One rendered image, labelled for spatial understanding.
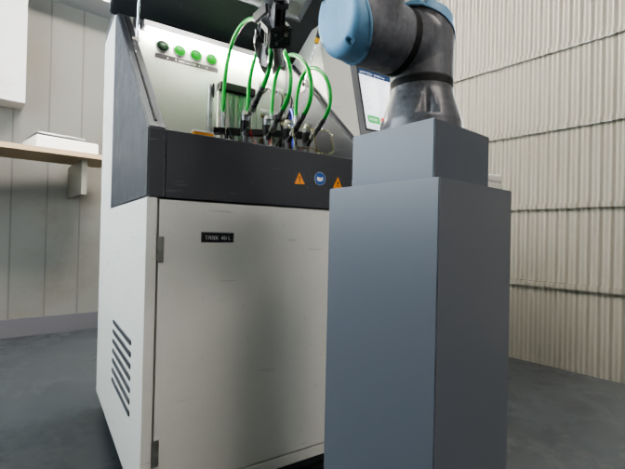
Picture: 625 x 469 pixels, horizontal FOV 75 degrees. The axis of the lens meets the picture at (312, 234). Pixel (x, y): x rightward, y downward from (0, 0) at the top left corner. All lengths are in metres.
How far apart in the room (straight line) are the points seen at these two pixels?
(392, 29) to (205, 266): 0.66
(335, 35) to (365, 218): 0.30
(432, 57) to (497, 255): 0.37
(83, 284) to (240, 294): 2.44
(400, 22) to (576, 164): 2.06
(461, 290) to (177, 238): 0.64
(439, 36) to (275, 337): 0.81
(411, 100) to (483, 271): 0.32
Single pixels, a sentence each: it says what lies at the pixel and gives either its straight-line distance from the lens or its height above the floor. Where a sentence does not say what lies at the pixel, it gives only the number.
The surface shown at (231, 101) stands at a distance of 1.69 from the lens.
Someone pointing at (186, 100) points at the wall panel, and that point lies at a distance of 1.65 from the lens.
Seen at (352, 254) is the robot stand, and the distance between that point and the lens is 0.74.
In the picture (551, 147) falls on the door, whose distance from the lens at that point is 2.76.
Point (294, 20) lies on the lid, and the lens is 1.81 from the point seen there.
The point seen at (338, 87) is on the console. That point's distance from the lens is 1.69.
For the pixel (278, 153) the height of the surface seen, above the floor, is 0.93.
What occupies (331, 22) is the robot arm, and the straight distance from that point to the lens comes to 0.76.
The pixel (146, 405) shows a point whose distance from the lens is 1.07.
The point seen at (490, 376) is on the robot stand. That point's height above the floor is 0.47.
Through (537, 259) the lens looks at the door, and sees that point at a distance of 2.73.
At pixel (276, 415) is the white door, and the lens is 1.22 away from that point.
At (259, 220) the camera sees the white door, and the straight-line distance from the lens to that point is 1.09.
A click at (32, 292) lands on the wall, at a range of 3.39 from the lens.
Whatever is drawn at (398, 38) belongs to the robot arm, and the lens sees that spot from 0.76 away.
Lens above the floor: 0.71
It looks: level
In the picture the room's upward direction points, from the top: 1 degrees clockwise
